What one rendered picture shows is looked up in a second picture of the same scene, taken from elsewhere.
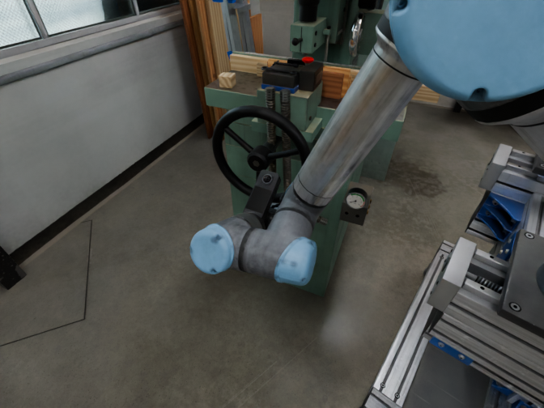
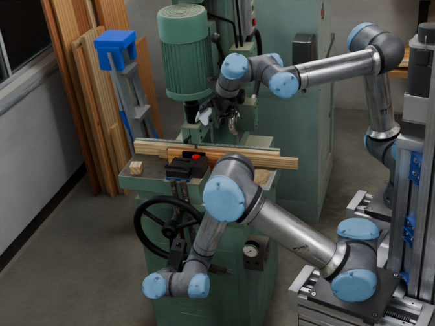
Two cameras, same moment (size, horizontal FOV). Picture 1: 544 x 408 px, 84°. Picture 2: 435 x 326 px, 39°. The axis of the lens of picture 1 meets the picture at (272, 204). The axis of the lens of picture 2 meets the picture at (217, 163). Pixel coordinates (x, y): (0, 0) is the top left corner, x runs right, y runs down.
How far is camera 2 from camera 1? 1.44 m
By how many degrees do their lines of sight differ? 11
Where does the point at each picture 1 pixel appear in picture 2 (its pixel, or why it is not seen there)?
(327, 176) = (208, 240)
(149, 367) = not seen: outside the picture
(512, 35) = (226, 210)
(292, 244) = (195, 276)
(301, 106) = (195, 189)
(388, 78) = not seen: hidden behind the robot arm
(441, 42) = (213, 211)
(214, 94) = (126, 180)
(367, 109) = not seen: hidden behind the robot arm
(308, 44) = (195, 138)
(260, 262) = (180, 288)
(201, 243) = (149, 282)
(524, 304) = (318, 292)
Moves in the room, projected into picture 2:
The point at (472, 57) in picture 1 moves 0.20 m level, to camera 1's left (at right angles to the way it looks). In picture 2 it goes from (221, 214) to (144, 224)
